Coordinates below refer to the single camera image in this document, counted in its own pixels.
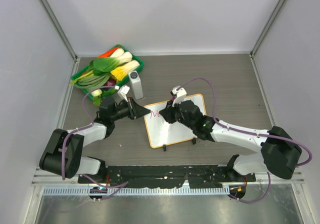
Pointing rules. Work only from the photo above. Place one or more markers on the grey slotted cable duct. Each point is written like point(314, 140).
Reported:
point(91, 190)

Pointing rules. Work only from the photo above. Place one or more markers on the white pen holder box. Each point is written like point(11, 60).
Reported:
point(136, 85)

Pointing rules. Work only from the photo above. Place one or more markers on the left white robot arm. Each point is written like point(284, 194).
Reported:
point(63, 153)

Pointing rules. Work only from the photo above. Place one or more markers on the green plastic vegetable tray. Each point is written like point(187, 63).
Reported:
point(108, 91)

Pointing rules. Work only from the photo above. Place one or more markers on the yellow framed whiteboard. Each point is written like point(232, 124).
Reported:
point(160, 132)

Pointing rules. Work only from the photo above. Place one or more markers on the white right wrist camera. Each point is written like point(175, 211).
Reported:
point(179, 93)

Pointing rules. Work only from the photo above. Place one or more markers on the black wire whiteboard stand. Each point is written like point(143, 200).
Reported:
point(164, 146)

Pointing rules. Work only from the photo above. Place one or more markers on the orange toy carrot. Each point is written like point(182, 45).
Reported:
point(108, 53)

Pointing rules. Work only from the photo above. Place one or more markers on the white bok choy toy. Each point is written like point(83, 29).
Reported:
point(125, 58)

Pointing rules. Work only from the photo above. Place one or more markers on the purple toy onion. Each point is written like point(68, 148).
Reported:
point(110, 82)

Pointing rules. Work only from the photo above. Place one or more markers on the green bok choy toy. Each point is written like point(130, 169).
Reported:
point(99, 66)

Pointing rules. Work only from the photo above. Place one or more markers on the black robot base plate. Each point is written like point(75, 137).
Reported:
point(166, 176)

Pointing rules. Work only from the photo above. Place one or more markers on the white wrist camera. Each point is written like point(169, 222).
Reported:
point(179, 93)
point(122, 91)

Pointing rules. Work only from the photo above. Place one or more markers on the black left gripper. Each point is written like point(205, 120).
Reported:
point(135, 111)

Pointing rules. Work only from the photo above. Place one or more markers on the green onion toy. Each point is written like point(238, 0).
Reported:
point(89, 81)

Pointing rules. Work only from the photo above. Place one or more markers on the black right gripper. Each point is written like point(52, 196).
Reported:
point(168, 112)

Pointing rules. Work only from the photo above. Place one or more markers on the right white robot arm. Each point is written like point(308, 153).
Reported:
point(274, 151)

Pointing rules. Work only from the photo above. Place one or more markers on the yellow napa cabbage toy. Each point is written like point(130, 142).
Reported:
point(122, 71)

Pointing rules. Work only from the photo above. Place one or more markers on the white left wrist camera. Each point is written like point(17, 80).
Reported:
point(122, 91)

